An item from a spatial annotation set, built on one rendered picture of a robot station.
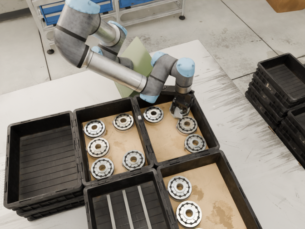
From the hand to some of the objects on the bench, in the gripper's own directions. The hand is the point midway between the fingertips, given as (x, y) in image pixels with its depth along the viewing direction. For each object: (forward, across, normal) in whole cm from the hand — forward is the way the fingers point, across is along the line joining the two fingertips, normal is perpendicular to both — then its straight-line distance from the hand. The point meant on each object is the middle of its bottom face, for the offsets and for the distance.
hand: (176, 112), depth 131 cm
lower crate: (+15, -57, +33) cm, 67 cm away
